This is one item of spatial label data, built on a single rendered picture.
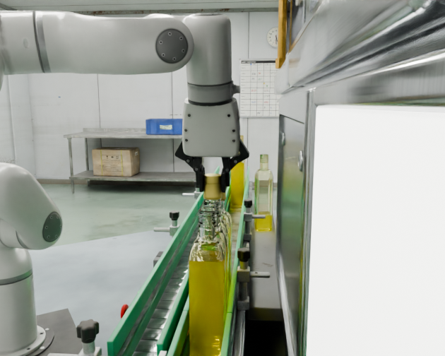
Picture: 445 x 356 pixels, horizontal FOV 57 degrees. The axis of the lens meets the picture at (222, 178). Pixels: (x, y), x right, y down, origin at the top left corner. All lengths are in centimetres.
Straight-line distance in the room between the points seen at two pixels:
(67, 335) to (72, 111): 626
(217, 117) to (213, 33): 13
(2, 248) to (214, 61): 54
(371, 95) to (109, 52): 46
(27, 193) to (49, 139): 656
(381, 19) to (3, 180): 65
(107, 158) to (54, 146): 130
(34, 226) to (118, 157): 545
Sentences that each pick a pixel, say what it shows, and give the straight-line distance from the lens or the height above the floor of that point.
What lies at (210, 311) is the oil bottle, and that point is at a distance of 68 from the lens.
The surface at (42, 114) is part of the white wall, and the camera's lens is 736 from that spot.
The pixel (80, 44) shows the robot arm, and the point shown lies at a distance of 60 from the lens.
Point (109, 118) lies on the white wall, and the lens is 690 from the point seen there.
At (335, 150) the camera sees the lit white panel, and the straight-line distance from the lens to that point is 24.
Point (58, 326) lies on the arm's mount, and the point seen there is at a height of 81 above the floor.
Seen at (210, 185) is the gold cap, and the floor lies 116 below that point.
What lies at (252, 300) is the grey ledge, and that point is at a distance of 94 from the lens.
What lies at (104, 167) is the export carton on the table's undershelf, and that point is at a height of 39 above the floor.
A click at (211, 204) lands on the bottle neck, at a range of 69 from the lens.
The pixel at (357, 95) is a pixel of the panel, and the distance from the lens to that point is 19.
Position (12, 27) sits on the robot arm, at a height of 141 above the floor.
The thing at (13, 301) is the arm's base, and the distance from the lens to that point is 92.
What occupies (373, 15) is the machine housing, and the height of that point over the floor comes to 134.
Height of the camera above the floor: 131
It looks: 10 degrees down
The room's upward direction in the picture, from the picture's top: straight up
